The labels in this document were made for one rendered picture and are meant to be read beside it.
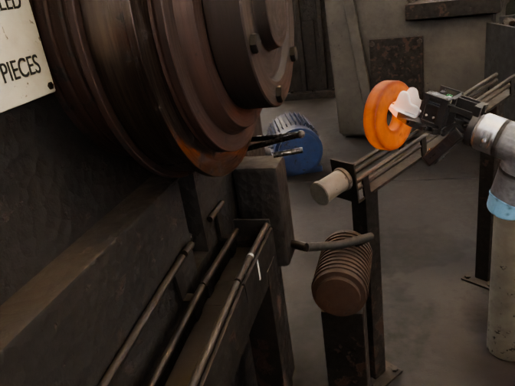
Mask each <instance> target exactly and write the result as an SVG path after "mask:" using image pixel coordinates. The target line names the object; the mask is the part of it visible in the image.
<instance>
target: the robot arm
mask: <svg viewBox="0 0 515 386"><path fill-rule="evenodd" d="M445 89H448V90H452V91H454V92H457V93H456V96H453V95H451V94H447V95H446V93H447V91H445ZM445 95H446V96H445ZM488 104H489V103H485V102H482V101H480V100H476V99H473V98H470V97H468V96H464V92H461V91H459V90H455V89H452V88H450V87H445V86H442V85H441V86H440V90H439V93H438V92H434V91H432V90H430V91H428V92H427V93H425V96H424V99H423V100H420V99H419V95H418V90H417V89H416V88H414V87H410V88H409V89H408V90H407V92H406V91H402V92H401V93H400V94H399V96H398V98H397V100H396V101H395V102H393V103H392V104H391V105H390V107H389V110H390V112H391V113H392V114H393V115H394V116H395V117H397V119H398V120H400V121H401V122H403V123H404V124H405V125H407V126H410V127H412V128H415V129H419V130H421V131H423V132H426V133H429V134H432V135H441V136H445V135H447V134H448V135H447V136H446V137H444V138H443V139H442V140H441V141H440V142H439V143H438V144H437V145H436V146H433V147H432V148H430V149H429V150H428V151H427V152H426V153H425V154H426V155H425V156H424V157H422V159H423V160H424V161H425V162H426V163H427V165H428V166H431V165H433V164H435V165H436V164H437V163H439V162H441V161H442V159H443V158H444V157H445V155H446V154H447V153H449V152H450V151H451V150H452V149H453V148H454V147H455V146H456V145H457V144H459V143H460V142H461V141H462V140H464V144H465V145H468V146H472V148H473V149H476V150H479V151H481V152H484V153H487V154H488V155H492V156H494V157H496V158H499V159H501V161H500V164H499V167H498V170H497V174H496V175H495V178H494V182H493V184H492V187H491V189H490V190H489V196H488V199H487V208H488V210H489V212H490V213H491V214H494V215H495V216H496V217H498V218H501V219H504V220H507V221H515V122H514V121H511V120H509V119H506V118H503V117H501V116H497V115H494V114H492V113H486V111H487V107H488Z"/></svg>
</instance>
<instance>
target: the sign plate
mask: <svg viewBox="0 0 515 386"><path fill-rule="evenodd" d="M53 92H55V88H54V83H53V80H52V77H51V72H50V70H49V67H48V63H47V60H46V57H45V54H44V49H43V47H42V43H41V39H40V36H39V33H38V29H37V26H36V23H35V20H34V16H33V13H32V10H31V6H30V2H29V0H0V113H2V112H5V111H6V110H10V109H12V108H15V107H17V106H20V105H22V104H25V103H28V102H30V101H32V100H36V99H38V98H40V97H43V96H46V95H48V94H50V93H53Z"/></svg>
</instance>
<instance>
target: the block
mask: <svg viewBox="0 0 515 386"><path fill-rule="evenodd" d="M233 176H234V180H235V189H236V194H237V199H238V207H239V212H240V217H241V219H270V223H271V227H272V228H273V234H274V244H275V250H276V255H277V265H278V266H282V267H285V266H288V265H289V264H290V262H291V259H292V256H293V255H294V251H295V249H293V248H291V245H290V242H291V240H294V229H293V222H292V216H291V209H290V197H289V191H288V184H287V172H286V165H285V160H284V157H283V156H282V157H277V158H274V157H273V156H272V155H263V156H245V157H244V158H243V159H242V161H241V163H240V164H239V166H238V167H237V168H236V169H235V170H234V171H233Z"/></svg>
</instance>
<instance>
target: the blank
mask: <svg viewBox="0 0 515 386"><path fill-rule="evenodd" d="M408 89H409V88H408V86H407V85H406V84H405V83H403V82H401V81H399V80H384V81H382V82H380V83H378V84H377V85H375V86H374V88H373V89H372V91H371V92H370V94H369V96H368V98H367V101H366V105H365V108H364V114H363V126H364V131H365V134H366V138H367V139H368V141H369V143H370V144H371V145H372V146H373V147H375V148H377V149H383V150H389V151H391V150H395V149H397V148H399V147H400V146H401V145H402V144H403V143H404V142H405V141H406V139H407V138H408V135H409V133H410V131H411V129H412V128H411V127H410V126H407V125H405V124H404V123H403V122H401V121H400V120H398V119H397V117H395V116H394V115H393V114H392V120H391V122H390V124H389V126H388V124H387V112H388V109H389V107H390V105H391V104H392V103H393V102H395V101H396V100H397V98H398V96H399V94H400V93H401V92H402V91H406V92H407V90H408Z"/></svg>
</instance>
